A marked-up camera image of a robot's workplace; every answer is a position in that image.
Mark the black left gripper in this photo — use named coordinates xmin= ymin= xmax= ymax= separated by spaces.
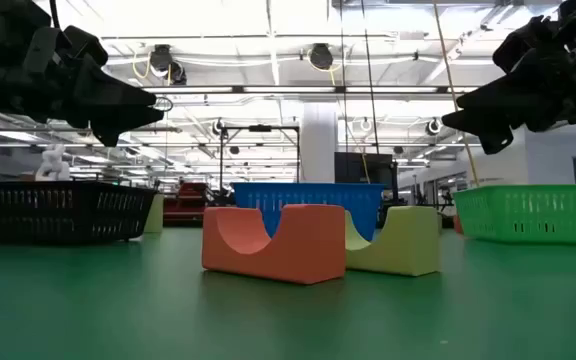
xmin=0 ymin=24 xmax=165 ymax=148

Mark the orange foam arch block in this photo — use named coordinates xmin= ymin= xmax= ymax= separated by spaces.
xmin=201 ymin=203 xmax=348 ymax=286

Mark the white robot figure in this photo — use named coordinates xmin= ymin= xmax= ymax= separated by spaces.
xmin=35 ymin=144 xmax=72 ymax=182

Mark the green plastic basket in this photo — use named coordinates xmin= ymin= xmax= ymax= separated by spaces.
xmin=451 ymin=184 xmax=576 ymax=245

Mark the pale yellow foam block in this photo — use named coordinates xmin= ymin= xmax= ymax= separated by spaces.
xmin=142 ymin=193 xmax=166 ymax=234

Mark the red tool cart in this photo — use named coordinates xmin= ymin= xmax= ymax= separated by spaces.
xmin=162 ymin=181 xmax=209 ymax=224

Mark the black machinery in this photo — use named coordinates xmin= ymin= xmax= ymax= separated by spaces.
xmin=410 ymin=174 xmax=455 ymax=221

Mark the black plastic basket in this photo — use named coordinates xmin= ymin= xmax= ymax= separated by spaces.
xmin=0 ymin=180 xmax=157 ymax=245

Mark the black cabinet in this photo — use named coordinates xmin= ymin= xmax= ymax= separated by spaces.
xmin=334 ymin=152 xmax=394 ymax=185

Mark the yellow foam arch block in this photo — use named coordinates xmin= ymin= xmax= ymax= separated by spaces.
xmin=343 ymin=205 xmax=442 ymax=278

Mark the long ceiling light strip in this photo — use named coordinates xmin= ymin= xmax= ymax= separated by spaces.
xmin=140 ymin=85 xmax=479 ymax=95

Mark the white pillar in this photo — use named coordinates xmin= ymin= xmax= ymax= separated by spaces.
xmin=300 ymin=102 xmax=339 ymax=184

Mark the blue plastic basket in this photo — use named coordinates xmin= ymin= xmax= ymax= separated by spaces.
xmin=232 ymin=182 xmax=387 ymax=242

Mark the yellow hanging rope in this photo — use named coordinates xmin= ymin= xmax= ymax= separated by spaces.
xmin=432 ymin=0 xmax=480 ymax=187

